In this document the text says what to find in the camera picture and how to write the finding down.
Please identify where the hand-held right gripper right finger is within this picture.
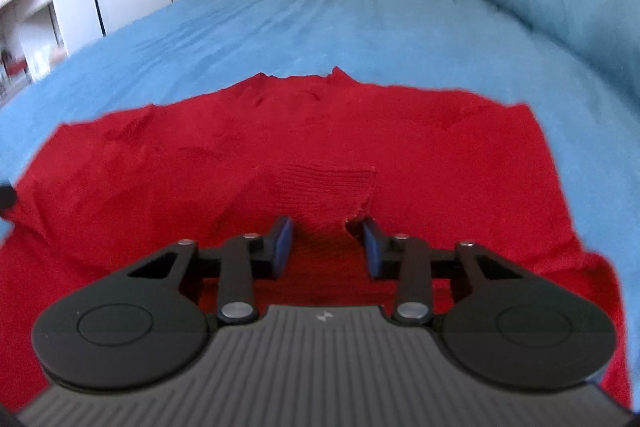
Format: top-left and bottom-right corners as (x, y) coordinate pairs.
(345, 216), (525, 327)

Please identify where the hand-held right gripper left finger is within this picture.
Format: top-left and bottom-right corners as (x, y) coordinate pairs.
(128, 215), (294, 324)

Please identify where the red knit sweater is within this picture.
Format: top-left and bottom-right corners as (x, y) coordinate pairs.
(0, 66), (632, 414)

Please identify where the white shelf unit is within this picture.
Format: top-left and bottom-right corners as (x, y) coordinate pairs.
(0, 0), (104, 102)

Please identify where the blue bed sheet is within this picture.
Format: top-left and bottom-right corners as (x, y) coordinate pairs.
(0, 0), (640, 298)

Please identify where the blue rolled blanket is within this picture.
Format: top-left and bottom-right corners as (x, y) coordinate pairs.
(474, 0), (640, 94)

